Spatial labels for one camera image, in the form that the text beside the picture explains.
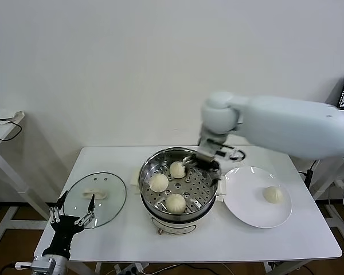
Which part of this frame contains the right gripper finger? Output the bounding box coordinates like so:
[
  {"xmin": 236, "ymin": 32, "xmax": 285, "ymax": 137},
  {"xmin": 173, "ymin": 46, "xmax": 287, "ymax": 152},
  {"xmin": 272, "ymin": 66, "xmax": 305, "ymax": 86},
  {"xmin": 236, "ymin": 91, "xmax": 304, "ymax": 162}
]
[
  {"xmin": 182, "ymin": 154, "xmax": 198, "ymax": 168},
  {"xmin": 210, "ymin": 168, "xmax": 223, "ymax": 183}
]

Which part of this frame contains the steel steamer pot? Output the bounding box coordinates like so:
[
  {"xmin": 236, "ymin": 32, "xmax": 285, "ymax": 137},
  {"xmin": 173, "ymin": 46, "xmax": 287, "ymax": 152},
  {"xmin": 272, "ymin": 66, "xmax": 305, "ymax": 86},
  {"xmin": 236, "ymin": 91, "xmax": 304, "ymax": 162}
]
[{"xmin": 129, "ymin": 168, "xmax": 228, "ymax": 236}]

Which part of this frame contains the black power cable with adapter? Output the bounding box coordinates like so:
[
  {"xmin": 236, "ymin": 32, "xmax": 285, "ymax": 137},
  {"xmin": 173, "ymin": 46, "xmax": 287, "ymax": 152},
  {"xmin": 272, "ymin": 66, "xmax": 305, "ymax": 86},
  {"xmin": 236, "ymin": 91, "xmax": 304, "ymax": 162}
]
[{"xmin": 298, "ymin": 159, "xmax": 318, "ymax": 187}]

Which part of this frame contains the white side table with cloth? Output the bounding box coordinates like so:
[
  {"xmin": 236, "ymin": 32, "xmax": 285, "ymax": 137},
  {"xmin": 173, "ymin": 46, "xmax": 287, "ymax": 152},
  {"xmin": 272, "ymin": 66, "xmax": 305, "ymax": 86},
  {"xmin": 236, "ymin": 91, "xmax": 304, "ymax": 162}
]
[{"xmin": 0, "ymin": 108, "xmax": 54, "ymax": 247}]

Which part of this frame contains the glass pot lid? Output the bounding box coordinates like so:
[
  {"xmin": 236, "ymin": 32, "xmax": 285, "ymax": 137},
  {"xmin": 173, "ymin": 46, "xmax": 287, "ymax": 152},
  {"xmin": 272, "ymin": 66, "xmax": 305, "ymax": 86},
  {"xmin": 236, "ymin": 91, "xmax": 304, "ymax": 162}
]
[{"xmin": 62, "ymin": 171, "xmax": 127, "ymax": 230}]

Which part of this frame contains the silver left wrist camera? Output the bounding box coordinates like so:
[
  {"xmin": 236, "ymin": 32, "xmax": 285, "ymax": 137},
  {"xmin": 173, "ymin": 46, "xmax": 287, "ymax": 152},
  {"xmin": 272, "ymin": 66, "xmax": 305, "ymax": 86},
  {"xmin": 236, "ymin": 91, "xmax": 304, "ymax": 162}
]
[{"xmin": 15, "ymin": 257, "xmax": 57, "ymax": 272}]

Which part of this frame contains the stainless steel steamer basket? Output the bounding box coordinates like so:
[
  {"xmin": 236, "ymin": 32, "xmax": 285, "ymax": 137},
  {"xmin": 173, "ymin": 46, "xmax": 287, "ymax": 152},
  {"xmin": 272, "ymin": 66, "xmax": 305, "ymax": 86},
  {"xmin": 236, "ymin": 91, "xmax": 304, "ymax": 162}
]
[{"xmin": 138, "ymin": 147, "xmax": 219, "ymax": 215}]

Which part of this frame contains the white folded cloth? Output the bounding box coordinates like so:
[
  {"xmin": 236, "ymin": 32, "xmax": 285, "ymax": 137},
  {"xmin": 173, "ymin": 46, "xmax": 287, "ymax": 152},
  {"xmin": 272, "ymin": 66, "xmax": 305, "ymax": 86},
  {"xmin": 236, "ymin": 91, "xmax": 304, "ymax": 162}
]
[{"xmin": 0, "ymin": 108, "xmax": 25, "ymax": 125}]

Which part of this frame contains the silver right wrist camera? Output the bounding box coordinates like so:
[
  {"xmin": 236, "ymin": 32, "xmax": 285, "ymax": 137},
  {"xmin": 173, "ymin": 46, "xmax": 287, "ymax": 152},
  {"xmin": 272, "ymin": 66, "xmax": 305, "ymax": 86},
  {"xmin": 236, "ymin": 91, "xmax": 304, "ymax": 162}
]
[{"xmin": 197, "ymin": 137, "xmax": 237, "ymax": 162}]

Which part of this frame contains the white oval plate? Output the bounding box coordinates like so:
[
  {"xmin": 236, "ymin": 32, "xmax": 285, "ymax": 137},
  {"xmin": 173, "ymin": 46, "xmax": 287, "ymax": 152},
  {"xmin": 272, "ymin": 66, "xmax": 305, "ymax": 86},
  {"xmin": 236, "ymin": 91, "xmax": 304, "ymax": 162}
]
[{"xmin": 222, "ymin": 166, "xmax": 293, "ymax": 229}]

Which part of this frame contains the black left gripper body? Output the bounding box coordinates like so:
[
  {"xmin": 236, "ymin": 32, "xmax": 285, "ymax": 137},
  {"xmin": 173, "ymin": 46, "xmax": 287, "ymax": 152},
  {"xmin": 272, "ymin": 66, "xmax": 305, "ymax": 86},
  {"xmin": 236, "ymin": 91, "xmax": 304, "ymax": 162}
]
[{"xmin": 42, "ymin": 215, "xmax": 83, "ymax": 257}]

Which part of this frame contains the thin black cable loop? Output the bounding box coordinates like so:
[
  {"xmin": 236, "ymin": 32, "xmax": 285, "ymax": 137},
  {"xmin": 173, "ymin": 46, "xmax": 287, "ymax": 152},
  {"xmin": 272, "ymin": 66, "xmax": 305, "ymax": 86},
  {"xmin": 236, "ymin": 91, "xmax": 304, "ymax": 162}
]
[{"xmin": 0, "ymin": 119, "xmax": 22, "ymax": 142}]

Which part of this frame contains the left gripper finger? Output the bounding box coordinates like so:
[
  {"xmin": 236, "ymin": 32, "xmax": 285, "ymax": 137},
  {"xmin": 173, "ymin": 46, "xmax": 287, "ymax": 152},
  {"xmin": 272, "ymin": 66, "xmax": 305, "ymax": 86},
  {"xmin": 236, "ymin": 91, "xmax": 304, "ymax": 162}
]
[
  {"xmin": 74, "ymin": 194, "xmax": 96, "ymax": 227},
  {"xmin": 48, "ymin": 190, "xmax": 69, "ymax": 223}
]

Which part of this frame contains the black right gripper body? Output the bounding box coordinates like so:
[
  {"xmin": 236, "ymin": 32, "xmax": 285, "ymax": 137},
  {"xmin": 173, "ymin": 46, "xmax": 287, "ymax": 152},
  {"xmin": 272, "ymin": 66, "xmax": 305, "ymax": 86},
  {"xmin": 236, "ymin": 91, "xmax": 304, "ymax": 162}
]
[{"xmin": 194, "ymin": 156, "xmax": 221, "ymax": 172}]

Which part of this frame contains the white power strip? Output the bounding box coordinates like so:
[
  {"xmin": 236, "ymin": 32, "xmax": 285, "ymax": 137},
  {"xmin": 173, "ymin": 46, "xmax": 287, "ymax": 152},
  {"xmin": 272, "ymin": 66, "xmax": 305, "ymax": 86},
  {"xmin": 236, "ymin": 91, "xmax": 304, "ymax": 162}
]
[{"xmin": 114, "ymin": 262, "xmax": 146, "ymax": 275}]

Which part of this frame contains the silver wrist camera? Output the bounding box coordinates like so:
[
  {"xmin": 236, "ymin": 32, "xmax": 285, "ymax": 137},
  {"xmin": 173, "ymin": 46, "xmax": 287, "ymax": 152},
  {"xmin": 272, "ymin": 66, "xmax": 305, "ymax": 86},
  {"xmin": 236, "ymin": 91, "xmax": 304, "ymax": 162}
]
[
  {"xmin": 197, "ymin": 137, "xmax": 237, "ymax": 162},
  {"xmin": 15, "ymin": 257, "xmax": 57, "ymax": 272}
]

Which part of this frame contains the white steamed baozi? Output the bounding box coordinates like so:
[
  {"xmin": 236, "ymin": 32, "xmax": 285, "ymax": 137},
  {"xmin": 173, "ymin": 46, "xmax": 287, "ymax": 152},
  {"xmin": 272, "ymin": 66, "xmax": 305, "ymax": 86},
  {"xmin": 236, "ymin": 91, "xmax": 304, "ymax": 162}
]
[
  {"xmin": 165, "ymin": 193, "xmax": 187, "ymax": 214},
  {"xmin": 169, "ymin": 161, "xmax": 186, "ymax": 179},
  {"xmin": 148, "ymin": 173, "xmax": 169, "ymax": 192},
  {"xmin": 263, "ymin": 186, "xmax": 284, "ymax": 205}
]

